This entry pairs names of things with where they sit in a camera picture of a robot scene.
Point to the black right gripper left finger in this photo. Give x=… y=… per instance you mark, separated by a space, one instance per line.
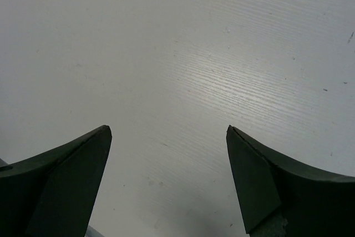
x=53 y=193

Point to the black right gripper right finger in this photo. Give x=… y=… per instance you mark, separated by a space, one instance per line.
x=280 y=196

